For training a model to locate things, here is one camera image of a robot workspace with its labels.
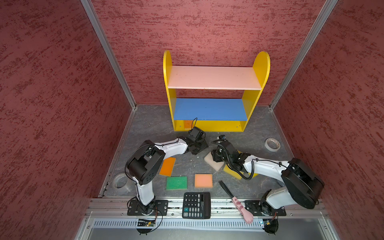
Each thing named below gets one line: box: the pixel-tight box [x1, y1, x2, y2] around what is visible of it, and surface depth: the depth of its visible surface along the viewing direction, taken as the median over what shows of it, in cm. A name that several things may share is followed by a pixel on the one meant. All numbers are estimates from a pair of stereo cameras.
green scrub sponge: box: [166, 176, 188, 190], surface depth 83 cm
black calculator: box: [182, 192, 211, 219], surface depth 74 cm
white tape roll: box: [264, 137, 281, 152], surface depth 99 cm
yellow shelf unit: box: [163, 50, 271, 132], surface depth 83 cm
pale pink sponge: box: [204, 151, 225, 172], surface depth 89 cm
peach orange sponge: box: [194, 174, 213, 188], surface depth 83 cm
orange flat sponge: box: [159, 157, 176, 177], surface depth 88 cm
